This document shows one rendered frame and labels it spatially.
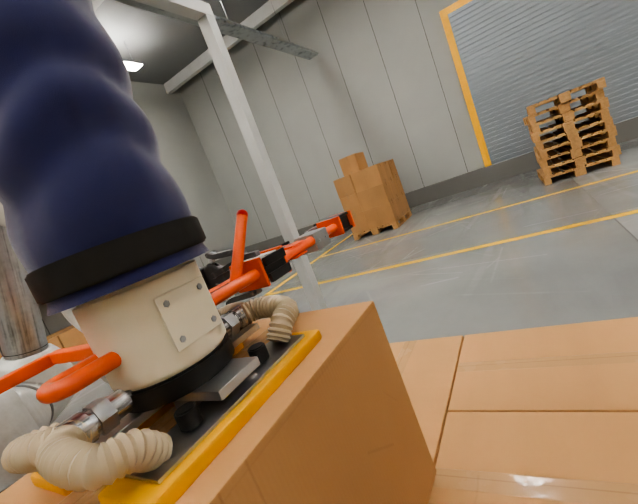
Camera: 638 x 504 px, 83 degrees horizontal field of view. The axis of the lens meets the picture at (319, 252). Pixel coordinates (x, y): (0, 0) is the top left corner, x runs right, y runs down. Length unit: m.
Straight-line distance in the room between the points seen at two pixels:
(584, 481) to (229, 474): 0.65
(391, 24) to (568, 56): 3.85
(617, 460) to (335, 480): 0.55
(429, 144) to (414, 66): 1.86
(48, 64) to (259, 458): 0.49
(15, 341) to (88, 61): 0.88
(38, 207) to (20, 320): 0.78
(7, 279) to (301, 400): 0.93
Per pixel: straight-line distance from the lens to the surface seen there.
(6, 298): 1.26
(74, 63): 0.55
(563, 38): 9.67
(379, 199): 7.41
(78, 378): 0.51
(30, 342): 1.28
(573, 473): 0.91
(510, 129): 9.52
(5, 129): 0.52
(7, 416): 1.15
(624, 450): 0.95
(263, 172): 3.70
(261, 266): 0.69
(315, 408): 0.53
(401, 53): 10.11
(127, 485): 0.49
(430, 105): 9.82
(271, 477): 0.47
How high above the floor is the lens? 1.18
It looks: 8 degrees down
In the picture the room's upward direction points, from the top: 21 degrees counter-clockwise
